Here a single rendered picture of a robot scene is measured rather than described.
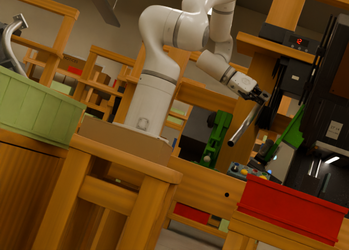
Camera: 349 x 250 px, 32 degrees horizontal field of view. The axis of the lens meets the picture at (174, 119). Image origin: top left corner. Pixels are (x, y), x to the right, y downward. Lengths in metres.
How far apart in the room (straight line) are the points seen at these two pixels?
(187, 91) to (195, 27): 1.05
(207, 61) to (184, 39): 0.66
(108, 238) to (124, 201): 1.08
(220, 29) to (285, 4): 0.53
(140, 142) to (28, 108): 0.38
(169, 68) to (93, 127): 0.30
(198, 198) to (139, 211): 0.46
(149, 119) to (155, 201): 0.27
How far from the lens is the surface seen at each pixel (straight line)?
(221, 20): 2.47
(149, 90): 1.89
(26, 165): 2.03
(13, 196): 2.04
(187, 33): 1.91
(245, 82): 2.56
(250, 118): 2.61
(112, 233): 2.85
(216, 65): 2.56
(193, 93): 2.92
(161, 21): 1.94
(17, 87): 1.89
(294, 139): 2.43
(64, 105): 2.07
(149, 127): 1.88
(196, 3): 2.04
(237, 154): 2.78
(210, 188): 2.18
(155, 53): 1.91
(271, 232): 1.84
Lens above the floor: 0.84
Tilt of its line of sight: 5 degrees up
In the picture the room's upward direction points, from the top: 20 degrees clockwise
